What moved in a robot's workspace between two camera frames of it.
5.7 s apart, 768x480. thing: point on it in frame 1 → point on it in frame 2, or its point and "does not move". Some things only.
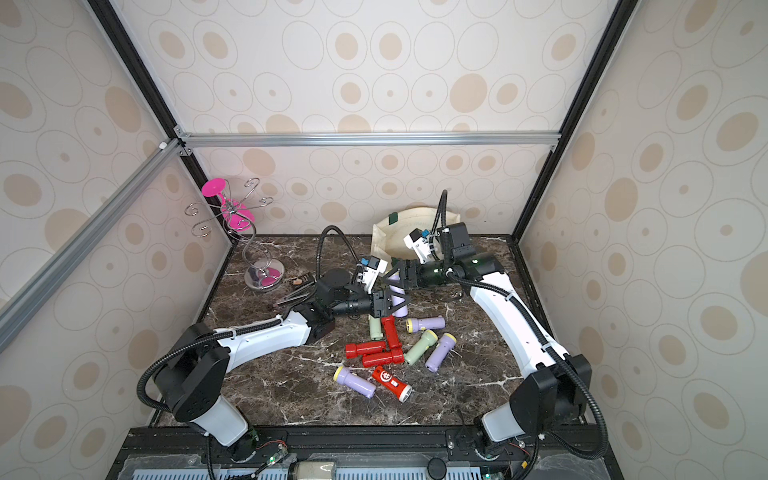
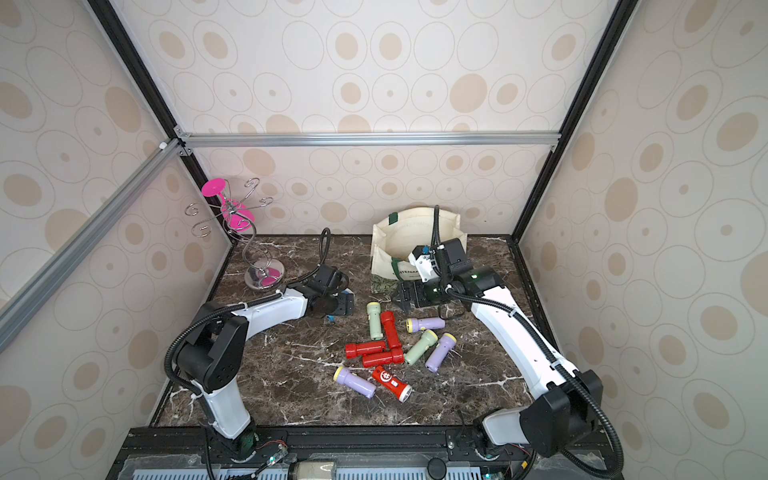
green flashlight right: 429,337 does not move
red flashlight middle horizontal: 352,350 does not move
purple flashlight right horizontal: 414,325 does not move
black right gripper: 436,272 → 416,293
